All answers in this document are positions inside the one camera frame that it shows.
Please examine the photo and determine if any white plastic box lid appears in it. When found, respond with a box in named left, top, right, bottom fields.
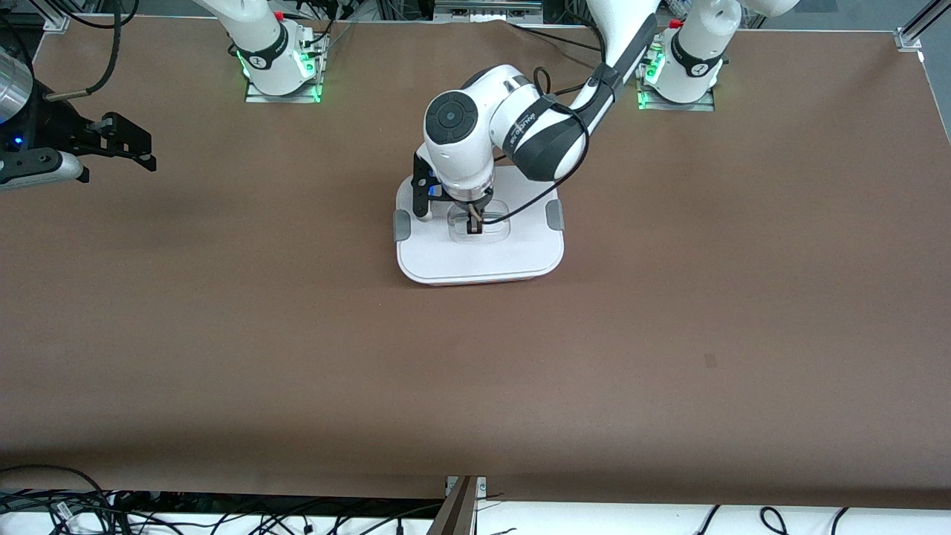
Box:
left=393, top=165, right=564, bottom=282

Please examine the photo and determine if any translucent plastic box base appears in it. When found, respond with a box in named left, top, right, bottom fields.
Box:
left=422, top=272, right=545, bottom=288

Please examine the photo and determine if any grey electronics box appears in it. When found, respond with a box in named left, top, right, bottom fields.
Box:
left=435, top=0, right=543, bottom=23

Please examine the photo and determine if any brown table cover sheet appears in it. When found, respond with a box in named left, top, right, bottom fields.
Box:
left=0, top=16, right=951, bottom=510

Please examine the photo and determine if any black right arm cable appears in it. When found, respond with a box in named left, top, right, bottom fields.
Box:
left=0, top=0, right=142, bottom=101

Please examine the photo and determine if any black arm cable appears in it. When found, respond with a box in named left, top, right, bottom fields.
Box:
left=481, top=67, right=617, bottom=224
left=0, top=0, right=142, bottom=101

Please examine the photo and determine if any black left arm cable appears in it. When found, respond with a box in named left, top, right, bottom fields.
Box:
left=481, top=67, right=617, bottom=224

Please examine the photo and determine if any aluminium frame post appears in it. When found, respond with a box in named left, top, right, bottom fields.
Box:
left=895, top=0, right=951, bottom=53
left=41, top=0, right=74, bottom=33

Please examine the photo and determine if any aluminium arm base plate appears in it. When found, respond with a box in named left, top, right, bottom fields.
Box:
left=245, top=73, right=322, bottom=104
left=637, top=82, right=715, bottom=112

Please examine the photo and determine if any aluminium frame bracket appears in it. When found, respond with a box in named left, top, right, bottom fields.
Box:
left=429, top=476, right=488, bottom=535

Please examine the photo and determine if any black cable with white label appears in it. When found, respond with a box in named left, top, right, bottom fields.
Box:
left=0, top=490, right=97, bottom=535

